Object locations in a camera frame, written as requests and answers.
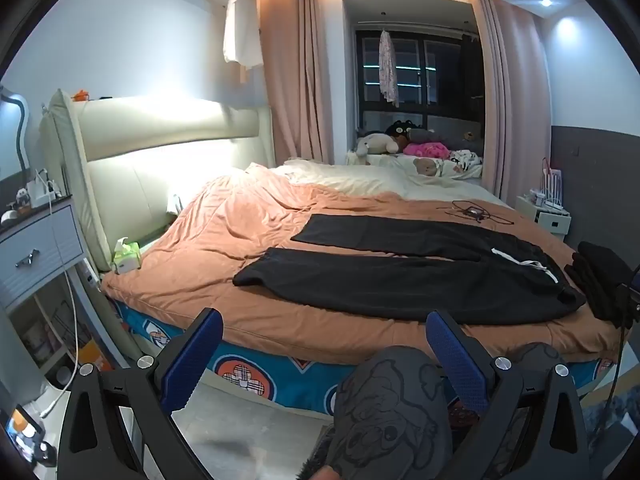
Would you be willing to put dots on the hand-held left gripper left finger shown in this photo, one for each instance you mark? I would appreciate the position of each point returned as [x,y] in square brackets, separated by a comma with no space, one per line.
[196,352]

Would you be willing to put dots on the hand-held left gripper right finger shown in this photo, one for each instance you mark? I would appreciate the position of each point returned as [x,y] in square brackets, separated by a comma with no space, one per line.
[460,365]

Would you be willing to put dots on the black pants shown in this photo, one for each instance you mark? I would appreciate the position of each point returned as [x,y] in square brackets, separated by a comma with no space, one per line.
[400,285]

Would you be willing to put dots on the stack of dark folded clothes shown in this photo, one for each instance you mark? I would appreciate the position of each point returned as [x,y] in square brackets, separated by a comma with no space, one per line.
[597,275]

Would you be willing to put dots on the person's grey printed trousers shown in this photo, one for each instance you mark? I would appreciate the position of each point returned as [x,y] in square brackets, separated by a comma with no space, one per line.
[390,410]

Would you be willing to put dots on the blue furry rug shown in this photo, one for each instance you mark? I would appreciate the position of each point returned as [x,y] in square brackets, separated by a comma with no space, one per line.
[612,410]

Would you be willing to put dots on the white bedside cabinet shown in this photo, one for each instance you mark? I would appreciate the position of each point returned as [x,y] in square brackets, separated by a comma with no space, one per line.
[547,220]

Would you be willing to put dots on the orange blanket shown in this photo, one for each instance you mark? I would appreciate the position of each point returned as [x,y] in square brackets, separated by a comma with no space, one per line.
[225,240]

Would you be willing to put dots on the green tissue box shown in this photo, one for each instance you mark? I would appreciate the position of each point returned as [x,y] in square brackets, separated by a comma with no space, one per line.
[126,257]

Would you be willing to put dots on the grey nightstand with drawer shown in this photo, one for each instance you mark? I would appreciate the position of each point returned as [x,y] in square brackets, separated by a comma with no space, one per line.
[45,245]

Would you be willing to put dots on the cream padded bed headboard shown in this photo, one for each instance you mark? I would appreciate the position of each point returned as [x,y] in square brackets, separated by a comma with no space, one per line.
[125,180]

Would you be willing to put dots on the phone with lit screen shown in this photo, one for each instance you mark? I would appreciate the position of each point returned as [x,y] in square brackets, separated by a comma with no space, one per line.
[25,430]

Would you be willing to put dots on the white black-spotted cloth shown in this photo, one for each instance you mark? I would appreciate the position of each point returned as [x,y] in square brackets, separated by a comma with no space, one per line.
[465,162]

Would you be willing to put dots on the cream bed sheet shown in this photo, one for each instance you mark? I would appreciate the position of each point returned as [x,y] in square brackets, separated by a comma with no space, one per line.
[360,175]

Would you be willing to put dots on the pink fluffy cloth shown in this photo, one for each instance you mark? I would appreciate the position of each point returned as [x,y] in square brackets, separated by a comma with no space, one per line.
[425,150]

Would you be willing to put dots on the white charger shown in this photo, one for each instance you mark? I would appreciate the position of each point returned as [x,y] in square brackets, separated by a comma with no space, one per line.
[39,190]

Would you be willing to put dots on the pink curtain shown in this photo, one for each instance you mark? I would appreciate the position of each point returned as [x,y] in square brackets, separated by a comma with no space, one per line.
[515,100]
[295,80]

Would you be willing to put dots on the grey plush toy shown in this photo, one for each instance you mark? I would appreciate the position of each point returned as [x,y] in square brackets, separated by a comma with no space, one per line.
[375,144]

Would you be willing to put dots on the black plush toy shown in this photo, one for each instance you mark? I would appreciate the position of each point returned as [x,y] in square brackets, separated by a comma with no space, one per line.
[399,130]

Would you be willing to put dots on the small orange object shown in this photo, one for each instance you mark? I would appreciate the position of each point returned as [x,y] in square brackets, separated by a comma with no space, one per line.
[81,94]

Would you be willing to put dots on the dark window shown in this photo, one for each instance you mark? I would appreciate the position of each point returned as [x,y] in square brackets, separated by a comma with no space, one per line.
[440,80]

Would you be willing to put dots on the floral hanging garment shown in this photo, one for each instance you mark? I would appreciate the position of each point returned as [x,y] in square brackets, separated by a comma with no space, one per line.
[387,70]

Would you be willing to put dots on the white hanging shirt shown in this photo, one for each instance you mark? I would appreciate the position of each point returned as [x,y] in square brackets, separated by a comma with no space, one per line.
[241,25]

